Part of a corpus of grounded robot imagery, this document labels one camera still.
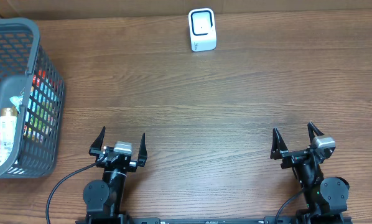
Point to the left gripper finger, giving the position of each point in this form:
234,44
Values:
142,154
98,142

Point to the teal snack packet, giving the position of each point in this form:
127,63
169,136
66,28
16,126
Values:
17,102

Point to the white tube gold cap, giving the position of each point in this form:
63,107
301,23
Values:
8,120

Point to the green snack packet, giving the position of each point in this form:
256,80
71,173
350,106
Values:
39,125

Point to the grey plastic shopping basket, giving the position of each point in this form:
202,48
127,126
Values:
25,69

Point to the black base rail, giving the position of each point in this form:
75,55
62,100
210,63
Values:
155,220

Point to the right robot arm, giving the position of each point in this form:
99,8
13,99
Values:
326,198

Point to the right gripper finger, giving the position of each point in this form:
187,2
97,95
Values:
313,131
279,147

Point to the white barcode scanner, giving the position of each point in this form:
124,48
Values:
202,29

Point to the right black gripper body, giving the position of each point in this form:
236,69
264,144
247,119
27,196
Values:
293,157

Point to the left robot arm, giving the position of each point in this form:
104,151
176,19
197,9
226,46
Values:
103,196

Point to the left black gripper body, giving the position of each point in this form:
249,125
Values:
117,158

